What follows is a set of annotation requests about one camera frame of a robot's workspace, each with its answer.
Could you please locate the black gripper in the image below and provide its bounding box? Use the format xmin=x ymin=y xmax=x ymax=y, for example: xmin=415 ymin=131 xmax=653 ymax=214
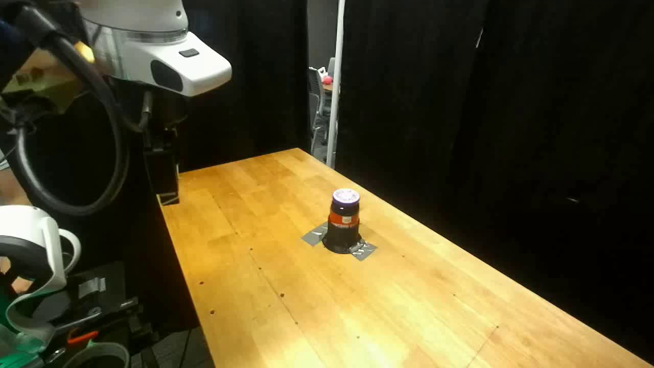
xmin=142 ymin=87 xmax=184 ymax=206

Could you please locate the narrow black curtain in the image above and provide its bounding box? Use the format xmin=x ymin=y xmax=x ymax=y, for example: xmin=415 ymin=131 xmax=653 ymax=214
xmin=179 ymin=0 xmax=310 ymax=172

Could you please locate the grey tape strip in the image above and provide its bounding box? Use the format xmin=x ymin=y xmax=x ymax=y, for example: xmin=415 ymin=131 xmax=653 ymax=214
xmin=76 ymin=273 xmax=109 ymax=300

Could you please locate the black equipment cart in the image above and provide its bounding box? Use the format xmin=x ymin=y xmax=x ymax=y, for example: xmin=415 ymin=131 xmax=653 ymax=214
xmin=0 ymin=261 xmax=200 ymax=368

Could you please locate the white rounded device black band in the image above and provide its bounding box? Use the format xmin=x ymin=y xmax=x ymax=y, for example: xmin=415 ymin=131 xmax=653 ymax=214
xmin=0 ymin=202 xmax=84 ymax=296

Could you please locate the wide black curtain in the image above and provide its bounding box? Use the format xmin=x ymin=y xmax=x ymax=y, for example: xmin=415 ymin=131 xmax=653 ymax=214
xmin=337 ymin=0 xmax=654 ymax=343

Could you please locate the orange-handled tool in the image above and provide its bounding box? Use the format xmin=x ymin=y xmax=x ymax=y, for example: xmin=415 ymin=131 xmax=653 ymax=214
xmin=65 ymin=328 xmax=103 ymax=347

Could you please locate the yellow-green wrist camera mount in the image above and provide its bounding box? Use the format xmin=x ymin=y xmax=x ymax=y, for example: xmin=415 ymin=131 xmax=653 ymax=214
xmin=3 ymin=45 xmax=88 ymax=114

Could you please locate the grey ring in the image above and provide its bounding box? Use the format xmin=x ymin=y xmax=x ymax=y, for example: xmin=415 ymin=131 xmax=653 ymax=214
xmin=59 ymin=339 xmax=131 ymax=368

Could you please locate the green cable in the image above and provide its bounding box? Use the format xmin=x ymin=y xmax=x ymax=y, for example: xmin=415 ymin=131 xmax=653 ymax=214
xmin=3 ymin=271 xmax=70 ymax=338

